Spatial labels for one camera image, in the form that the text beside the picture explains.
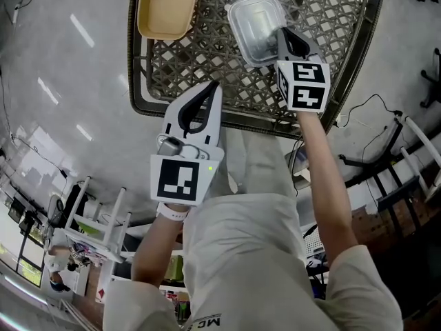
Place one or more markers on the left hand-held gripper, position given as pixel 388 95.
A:
pixel 179 179

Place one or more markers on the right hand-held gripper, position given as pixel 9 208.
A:
pixel 308 91

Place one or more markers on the clear plastic container lid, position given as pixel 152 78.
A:
pixel 255 5

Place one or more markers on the person's right forearm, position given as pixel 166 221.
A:
pixel 327 191

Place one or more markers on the person's left forearm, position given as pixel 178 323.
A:
pixel 155 247

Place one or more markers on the brown wicker table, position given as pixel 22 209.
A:
pixel 327 29

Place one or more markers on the person's light trousers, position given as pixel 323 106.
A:
pixel 258 164

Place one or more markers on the white wristband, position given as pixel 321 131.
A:
pixel 172 214

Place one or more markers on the tan plastic tray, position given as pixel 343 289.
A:
pixel 165 9

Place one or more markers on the black office chair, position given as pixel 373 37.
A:
pixel 432 81

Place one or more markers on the person's white shirt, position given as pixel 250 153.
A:
pixel 248 253

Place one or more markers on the white table frame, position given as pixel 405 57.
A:
pixel 110 219

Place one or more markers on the black desk frame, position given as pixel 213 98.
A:
pixel 379 171

